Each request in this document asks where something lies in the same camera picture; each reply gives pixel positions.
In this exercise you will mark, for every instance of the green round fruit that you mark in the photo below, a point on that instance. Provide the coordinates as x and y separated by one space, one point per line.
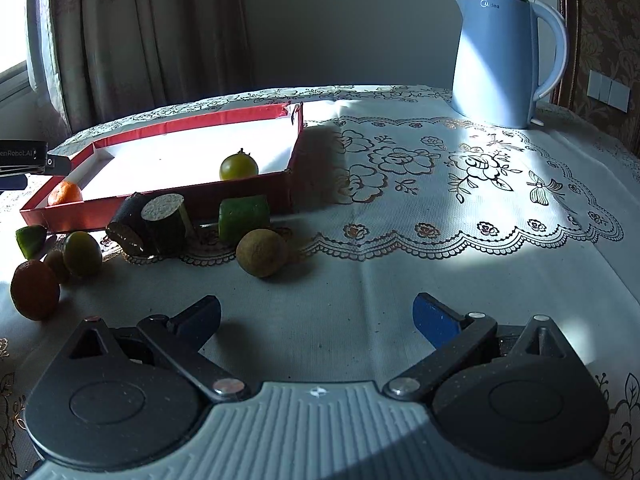
82 254

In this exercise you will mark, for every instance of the dark wooden frame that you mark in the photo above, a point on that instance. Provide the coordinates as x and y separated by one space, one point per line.
566 25

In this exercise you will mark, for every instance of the light blue electric kettle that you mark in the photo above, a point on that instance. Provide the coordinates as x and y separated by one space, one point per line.
492 65

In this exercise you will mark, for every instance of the small brown fruit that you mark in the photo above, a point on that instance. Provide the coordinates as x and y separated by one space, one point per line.
55 265

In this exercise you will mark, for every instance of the white lace floral tablecloth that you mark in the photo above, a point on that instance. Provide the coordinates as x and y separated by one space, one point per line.
400 220

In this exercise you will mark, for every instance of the orange tangerine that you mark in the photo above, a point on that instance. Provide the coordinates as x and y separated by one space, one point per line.
65 194

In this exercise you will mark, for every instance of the dark sugarcane piece brown cut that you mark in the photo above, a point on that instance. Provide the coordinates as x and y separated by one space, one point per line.
125 232

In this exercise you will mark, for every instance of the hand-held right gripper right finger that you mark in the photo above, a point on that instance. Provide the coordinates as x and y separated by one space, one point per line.
434 321

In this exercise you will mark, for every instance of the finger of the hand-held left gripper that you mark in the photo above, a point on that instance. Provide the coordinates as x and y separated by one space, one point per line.
11 183
59 164

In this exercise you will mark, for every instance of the green cucumber piece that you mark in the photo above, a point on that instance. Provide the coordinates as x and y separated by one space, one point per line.
242 220

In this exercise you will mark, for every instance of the dark sugarcane piece pale cut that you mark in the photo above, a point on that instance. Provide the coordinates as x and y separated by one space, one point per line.
167 225

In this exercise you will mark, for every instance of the red cardboard box tray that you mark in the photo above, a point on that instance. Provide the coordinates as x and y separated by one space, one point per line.
165 205

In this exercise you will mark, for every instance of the green lime piece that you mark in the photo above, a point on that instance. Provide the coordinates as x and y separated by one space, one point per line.
30 241

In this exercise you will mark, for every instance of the green tomato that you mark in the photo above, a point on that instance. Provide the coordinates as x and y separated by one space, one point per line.
239 166

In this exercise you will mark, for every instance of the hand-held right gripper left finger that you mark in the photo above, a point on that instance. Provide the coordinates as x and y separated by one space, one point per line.
200 321

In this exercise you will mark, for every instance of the brown round fruit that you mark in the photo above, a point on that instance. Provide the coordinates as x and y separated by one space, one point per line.
261 254

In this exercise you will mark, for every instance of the window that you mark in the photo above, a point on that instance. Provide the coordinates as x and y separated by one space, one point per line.
12 20

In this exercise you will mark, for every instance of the beige patterned curtain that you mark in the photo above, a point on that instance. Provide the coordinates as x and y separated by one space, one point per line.
140 40

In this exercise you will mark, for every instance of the white wall switch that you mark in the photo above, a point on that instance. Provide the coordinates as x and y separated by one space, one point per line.
608 91

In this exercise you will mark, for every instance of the orange-red oval fruit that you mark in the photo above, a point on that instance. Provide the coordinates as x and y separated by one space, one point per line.
35 290

